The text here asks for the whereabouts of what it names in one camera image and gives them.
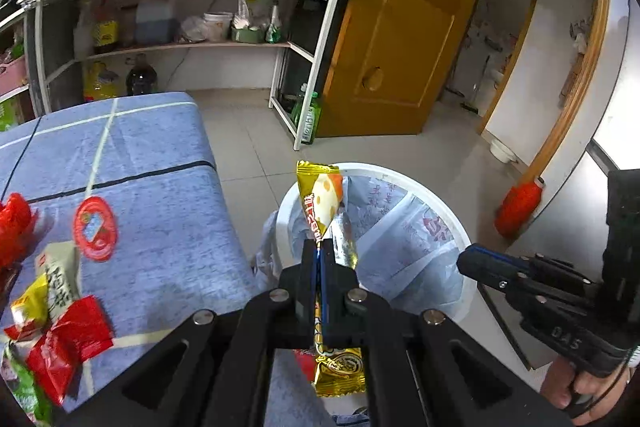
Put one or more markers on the dark oil bottle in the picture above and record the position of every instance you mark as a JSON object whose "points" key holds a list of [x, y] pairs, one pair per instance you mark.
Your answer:
{"points": [[141, 79]]}

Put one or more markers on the translucent plastic jug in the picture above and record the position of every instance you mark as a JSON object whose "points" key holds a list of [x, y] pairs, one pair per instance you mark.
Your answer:
{"points": [[156, 22]]}

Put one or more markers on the small yellow packet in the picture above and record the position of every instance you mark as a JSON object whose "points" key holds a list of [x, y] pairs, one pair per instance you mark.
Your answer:
{"points": [[27, 312]]}

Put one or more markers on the green drink bottle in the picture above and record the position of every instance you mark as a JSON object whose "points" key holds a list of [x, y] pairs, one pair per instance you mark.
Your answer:
{"points": [[310, 119]]}

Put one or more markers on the yellow label bottle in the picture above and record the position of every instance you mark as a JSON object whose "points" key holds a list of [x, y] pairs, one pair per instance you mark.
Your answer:
{"points": [[106, 32]]}

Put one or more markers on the green carton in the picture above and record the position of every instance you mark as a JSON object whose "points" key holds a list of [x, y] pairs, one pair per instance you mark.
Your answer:
{"points": [[7, 114]]}

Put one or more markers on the wooden door frame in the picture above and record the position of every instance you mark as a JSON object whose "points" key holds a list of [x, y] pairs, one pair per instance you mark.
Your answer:
{"points": [[575, 92]]}

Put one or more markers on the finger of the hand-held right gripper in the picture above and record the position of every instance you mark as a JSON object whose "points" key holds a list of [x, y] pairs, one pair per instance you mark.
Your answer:
{"points": [[500, 269]]}

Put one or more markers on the white plastic bag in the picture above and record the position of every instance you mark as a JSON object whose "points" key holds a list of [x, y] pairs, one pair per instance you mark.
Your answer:
{"points": [[252, 9]]}

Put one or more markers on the red brush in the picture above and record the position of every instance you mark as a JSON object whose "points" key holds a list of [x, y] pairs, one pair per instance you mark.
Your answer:
{"points": [[517, 209]]}

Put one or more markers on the white translucent bottle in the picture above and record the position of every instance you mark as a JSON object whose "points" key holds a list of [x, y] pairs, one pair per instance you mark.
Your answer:
{"points": [[82, 37]]}

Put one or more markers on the red foil wrapper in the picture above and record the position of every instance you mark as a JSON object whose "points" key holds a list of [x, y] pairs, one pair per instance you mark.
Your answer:
{"points": [[65, 347]]}

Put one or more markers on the white snack packet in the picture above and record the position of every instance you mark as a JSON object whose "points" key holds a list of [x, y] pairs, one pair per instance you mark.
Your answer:
{"points": [[60, 272]]}

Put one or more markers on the yellow cooking oil bottle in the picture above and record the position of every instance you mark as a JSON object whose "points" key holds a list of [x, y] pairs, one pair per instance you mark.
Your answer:
{"points": [[100, 82]]}

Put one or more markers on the white plastic bucket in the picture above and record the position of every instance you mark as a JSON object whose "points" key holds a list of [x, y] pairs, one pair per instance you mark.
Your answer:
{"points": [[217, 28]]}

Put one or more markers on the clear plastic bag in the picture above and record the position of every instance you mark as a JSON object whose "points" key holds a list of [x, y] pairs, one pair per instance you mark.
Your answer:
{"points": [[194, 31]]}

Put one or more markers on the yellow snack wrapper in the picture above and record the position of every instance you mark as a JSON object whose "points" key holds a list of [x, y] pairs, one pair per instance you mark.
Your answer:
{"points": [[320, 202]]}

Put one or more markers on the green snack wrapper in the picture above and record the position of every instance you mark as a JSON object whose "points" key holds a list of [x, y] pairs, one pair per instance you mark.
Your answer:
{"points": [[22, 392]]}

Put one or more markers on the red plastic bag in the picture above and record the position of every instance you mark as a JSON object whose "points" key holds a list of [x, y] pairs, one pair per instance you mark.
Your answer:
{"points": [[15, 227]]}

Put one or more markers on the person's right hand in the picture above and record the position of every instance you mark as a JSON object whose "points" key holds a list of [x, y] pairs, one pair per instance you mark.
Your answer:
{"points": [[560, 382]]}

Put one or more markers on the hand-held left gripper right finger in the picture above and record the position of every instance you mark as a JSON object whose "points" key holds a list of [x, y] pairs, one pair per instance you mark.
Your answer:
{"points": [[341, 307]]}

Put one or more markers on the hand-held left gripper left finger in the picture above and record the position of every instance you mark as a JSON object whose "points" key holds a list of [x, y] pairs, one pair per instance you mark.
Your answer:
{"points": [[299, 307]]}

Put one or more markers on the white floor bowl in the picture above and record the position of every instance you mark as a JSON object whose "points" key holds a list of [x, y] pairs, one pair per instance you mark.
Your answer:
{"points": [[501, 152]]}

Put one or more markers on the wooden door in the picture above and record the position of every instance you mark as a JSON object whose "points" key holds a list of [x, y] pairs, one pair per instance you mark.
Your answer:
{"points": [[400, 47]]}

